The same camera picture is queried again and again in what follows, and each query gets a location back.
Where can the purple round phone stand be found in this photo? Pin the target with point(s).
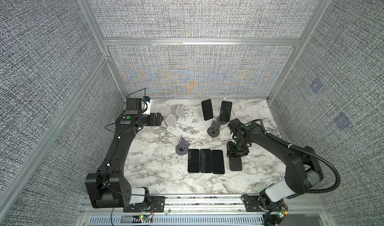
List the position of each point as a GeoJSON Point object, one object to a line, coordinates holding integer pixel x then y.
{"type": "Point", "coordinates": [182, 147]}

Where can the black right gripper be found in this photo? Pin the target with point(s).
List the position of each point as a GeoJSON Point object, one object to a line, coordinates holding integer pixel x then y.
{"type": "Point", "coordinates": [230, 149]}

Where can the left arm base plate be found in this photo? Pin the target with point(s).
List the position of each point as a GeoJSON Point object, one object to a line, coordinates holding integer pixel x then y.
{"type": "Point", "coordinates": [154, 204]}

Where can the dark round phone stand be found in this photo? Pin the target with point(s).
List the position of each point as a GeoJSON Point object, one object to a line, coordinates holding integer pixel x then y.
{"type": "Point", "coordinates": [214, 129]}

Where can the white folding phone stand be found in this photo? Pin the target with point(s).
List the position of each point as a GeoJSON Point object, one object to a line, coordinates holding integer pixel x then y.
{"type": "Point", "coordinates": [172, 126]}

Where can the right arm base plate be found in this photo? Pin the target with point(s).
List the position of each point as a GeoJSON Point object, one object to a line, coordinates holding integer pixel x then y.
{"type": "Point", "coordinates": [253, 204]}

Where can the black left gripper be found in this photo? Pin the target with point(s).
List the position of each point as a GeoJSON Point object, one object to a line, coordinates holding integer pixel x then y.
{"type": "Point", "coordinates": [158, 119]}

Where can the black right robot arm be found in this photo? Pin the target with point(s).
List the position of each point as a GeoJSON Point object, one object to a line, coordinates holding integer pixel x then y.
{"type": "Point", "coordinates": [302, 168]}

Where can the white stand back centre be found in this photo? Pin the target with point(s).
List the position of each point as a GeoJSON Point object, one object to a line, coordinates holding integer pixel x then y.
{"type": "Point", "coordinates": [207, 123]}

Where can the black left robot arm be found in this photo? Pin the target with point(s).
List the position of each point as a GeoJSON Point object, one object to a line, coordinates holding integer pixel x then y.
{"type": "Point", "coordinates": [108, 187]}

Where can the aluminium front rail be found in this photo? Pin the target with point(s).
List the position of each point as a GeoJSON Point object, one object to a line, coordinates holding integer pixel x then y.
{"type": "Point", "coordinates": [210, 210]}

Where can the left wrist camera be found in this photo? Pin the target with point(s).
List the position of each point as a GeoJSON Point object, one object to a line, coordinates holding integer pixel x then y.
{"type": "Point", "coordinates": [146, 105]}

